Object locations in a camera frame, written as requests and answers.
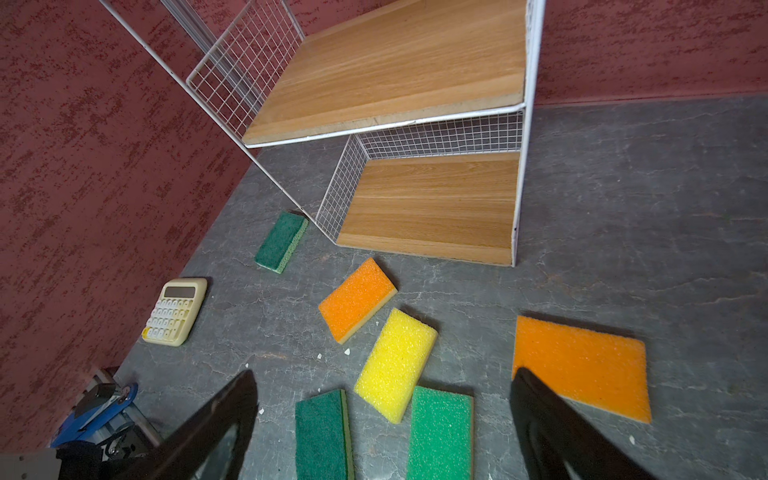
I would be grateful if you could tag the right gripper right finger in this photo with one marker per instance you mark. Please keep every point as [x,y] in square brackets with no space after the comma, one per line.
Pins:
[554,439]

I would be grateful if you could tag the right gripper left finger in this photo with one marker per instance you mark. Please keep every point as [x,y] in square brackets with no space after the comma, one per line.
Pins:
[212,443]

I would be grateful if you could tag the orange sponge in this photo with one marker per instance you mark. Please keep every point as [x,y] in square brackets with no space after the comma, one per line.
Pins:
[602,370]
[356,300]

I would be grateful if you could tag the blue stapler tool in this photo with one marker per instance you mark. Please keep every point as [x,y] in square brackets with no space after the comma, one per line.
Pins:
[101,404]

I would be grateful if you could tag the light green sponge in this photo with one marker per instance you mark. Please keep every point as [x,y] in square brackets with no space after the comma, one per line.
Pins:
[441,435]

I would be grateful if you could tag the dark green sponge lower centre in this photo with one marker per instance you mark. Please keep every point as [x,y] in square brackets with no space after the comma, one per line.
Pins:
[323,438]

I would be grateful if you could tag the dark green sponge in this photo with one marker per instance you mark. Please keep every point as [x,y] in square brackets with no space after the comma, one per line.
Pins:
[281,242]
[323,438]

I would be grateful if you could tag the cream calculator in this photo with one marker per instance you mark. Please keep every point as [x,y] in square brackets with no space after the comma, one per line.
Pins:
[175,312]

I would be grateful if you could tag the yellow sponge centre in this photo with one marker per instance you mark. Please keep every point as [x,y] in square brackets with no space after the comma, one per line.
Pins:
[395,364]

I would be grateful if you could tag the dark green sponge far left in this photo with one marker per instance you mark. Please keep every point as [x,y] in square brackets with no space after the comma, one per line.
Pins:
[281,242]

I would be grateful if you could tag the white wire wooden shelf rack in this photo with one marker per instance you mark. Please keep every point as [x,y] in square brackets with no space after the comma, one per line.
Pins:
[433,98]

